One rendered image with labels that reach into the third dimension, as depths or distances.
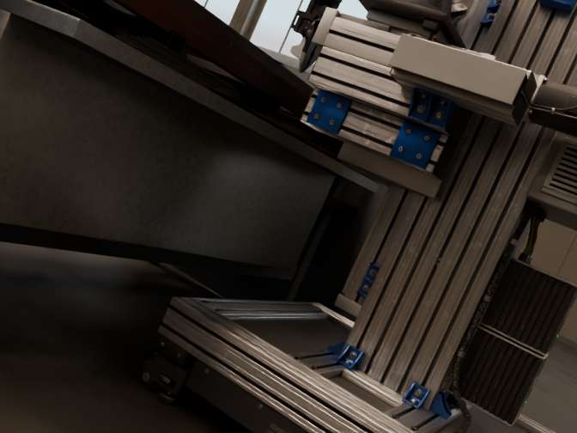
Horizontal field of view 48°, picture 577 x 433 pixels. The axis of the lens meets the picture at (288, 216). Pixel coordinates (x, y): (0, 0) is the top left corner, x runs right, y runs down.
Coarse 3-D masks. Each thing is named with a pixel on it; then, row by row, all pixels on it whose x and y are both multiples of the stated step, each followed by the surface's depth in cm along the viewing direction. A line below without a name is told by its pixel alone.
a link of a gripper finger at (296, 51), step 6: (312, 42) 173; (294, 48) 176; (300, 48) 175; (312, 48) 174; (294, 54) 176; (300, 54) 175; (306, 54) 173; (300, 60) 174; (306, 60) 174; (300, 66) 175; (306, 66) 175
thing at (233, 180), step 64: (0, 64) 106; (64, 64) 116; (0, 128) 111; (64, 128) 121; (128, 128) 134; (192, 128) 150; (0, 192) 116; (64, 192) 127; (128, 192) 141; (192, 192) 159; (256, 192) 182; (320, 192) 213; (256, 256) 196
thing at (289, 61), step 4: (260, 48) 284; (264, 48) 283; (268, 52) 282; (272, 52) 281; (276, 52) 280; (272, 56) 280; (276, 56) 279; (280, 56) 278; (284, 56) 277; (288, 56) 276; (280, 60) 278; (284, 60) 277; (288, 60) 276; (292, 60) 275; (296, 60) 274; (288, 64) 276; (292, 64) 275; (296, 64) 274; (312, 64) 270; (296, 68) 274; (308, 68) 271; (312, 68) 270; (308, 72) 271
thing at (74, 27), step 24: (0, 0) 106; (24, 0) 103; (48, 24) 99; (72, 24) 97; (96, 48) 100; (120, 48) 104; (144, 72) 110; (168, 72) 115; (192, 96) 122; (216, 96) 128; (240, 120) 137; (288, 144) 156; (336, 168) 180
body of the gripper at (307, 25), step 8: (312, 0) 176; (320, 0) 175; (328, 0) 173; (336, 0) 173; (312, 8) 176; (320, 8) 174; (336, 8) 177; (296, 16) 176; (304, 16) 174; (312, 16) 173; (320, 16) 172; (296, 24) 176; (304, 24) 175; (312, 24) 173; (296, 32) 177; (304, 32) 174
